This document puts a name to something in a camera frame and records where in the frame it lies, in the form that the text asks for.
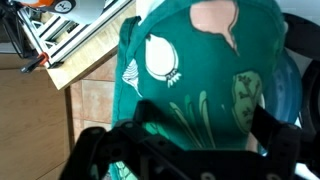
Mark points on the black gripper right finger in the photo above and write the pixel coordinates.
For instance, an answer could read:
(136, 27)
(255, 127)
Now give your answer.
(280, 150)

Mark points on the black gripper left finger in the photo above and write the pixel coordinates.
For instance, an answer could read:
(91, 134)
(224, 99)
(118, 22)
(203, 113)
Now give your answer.
(100, 150)

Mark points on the blue kettle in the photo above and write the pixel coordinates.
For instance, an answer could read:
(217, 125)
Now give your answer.
(283, 93)

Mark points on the green patterned pot holder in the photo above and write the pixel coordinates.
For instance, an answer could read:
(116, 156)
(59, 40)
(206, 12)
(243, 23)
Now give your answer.
(206, 100)

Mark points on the black coil stove burner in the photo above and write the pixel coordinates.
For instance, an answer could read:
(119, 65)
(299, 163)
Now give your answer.
(313, 100)

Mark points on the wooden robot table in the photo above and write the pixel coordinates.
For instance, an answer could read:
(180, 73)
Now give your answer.
(86, 56)

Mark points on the small orange black clamp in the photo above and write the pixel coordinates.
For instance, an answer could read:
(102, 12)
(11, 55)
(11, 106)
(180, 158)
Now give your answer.
(36, 61)

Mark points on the black frying pan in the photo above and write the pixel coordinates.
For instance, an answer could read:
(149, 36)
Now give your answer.
(303, 33)

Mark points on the aluminium profile base frame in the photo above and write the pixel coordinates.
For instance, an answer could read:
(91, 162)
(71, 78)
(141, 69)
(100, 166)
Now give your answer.
(66, 43)

